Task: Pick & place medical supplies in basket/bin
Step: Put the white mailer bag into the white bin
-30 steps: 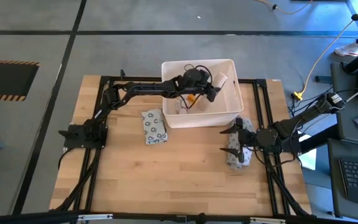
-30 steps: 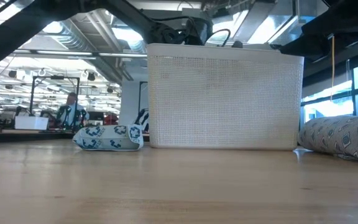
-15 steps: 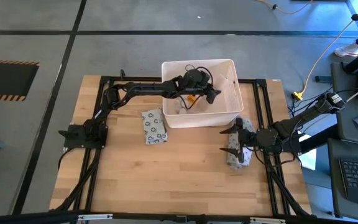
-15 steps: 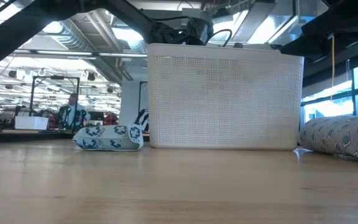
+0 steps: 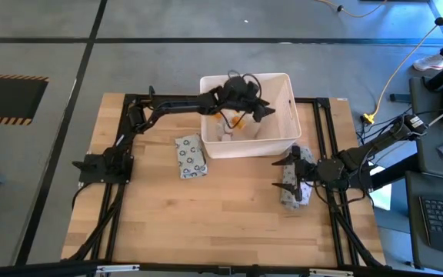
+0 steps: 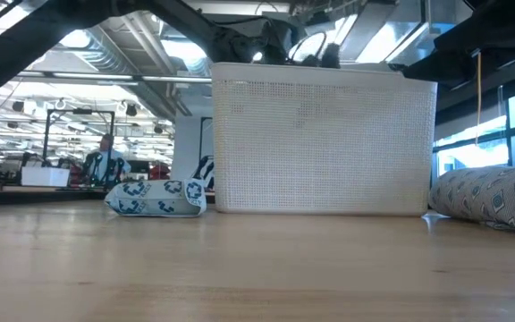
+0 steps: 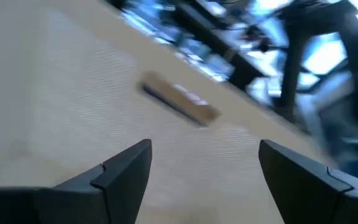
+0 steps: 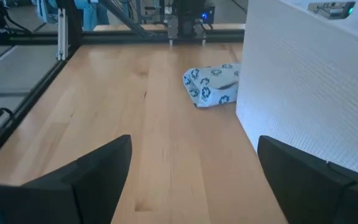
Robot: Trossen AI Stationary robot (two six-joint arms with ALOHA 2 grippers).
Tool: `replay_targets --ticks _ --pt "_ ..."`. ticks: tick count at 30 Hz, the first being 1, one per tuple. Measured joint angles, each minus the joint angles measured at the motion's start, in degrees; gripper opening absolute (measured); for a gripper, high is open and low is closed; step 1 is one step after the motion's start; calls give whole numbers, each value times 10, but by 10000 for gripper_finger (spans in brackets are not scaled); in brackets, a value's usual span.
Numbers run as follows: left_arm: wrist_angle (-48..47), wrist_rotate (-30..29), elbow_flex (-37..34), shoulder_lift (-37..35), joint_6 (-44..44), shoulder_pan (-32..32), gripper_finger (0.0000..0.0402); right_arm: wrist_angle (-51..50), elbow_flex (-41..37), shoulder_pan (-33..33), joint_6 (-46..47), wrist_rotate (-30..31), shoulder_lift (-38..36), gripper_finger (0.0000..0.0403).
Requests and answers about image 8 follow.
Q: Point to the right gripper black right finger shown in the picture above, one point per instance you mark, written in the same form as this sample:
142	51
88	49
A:
315	193

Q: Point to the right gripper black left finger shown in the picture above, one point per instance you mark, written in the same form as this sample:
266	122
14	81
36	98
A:
57	193

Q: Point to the blue circle print cloth pack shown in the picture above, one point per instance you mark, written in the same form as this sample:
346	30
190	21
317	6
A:
210	85

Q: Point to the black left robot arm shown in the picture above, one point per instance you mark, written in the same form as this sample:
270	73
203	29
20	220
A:
185	18

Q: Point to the white plastic basket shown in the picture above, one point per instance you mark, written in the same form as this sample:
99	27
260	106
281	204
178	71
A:
306	93

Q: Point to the person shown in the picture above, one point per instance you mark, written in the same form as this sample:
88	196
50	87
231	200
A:
90	15

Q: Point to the black box with blue light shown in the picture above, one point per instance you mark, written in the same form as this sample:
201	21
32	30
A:
207	15

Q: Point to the silver metal bracket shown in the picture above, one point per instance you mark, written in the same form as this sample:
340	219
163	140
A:
61	34

